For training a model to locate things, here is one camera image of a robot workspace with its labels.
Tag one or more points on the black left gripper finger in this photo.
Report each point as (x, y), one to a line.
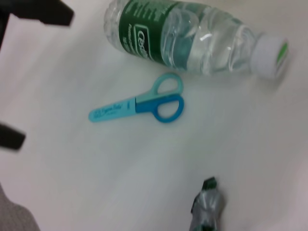
(10, 138)
(48, 12)

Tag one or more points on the green plastic wrapper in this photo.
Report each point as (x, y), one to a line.
(207, 207)

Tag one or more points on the blue capped scissors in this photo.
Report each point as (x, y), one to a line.
(110, 113)

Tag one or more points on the clear green label water bottle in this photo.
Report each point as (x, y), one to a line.
(192, 36)

